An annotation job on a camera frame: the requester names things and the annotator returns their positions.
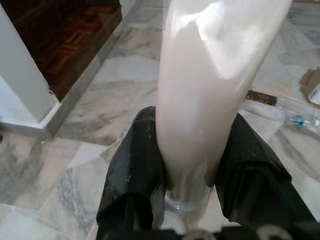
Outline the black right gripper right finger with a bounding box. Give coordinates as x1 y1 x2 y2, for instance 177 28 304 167
212 113 315 228

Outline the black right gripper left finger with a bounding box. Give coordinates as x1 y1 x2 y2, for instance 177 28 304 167
96 105 173 232

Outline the beige plastic dustpan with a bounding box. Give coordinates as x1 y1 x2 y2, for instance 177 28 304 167
156 0 295 233

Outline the clear plastic bottle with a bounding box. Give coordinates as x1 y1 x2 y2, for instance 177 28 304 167
277 98 320 130

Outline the dark brown wrapper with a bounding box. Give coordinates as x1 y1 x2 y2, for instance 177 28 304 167
245 90 278 108

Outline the open brown cardboard box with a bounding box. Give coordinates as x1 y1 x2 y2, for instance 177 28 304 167
299 66 320 109

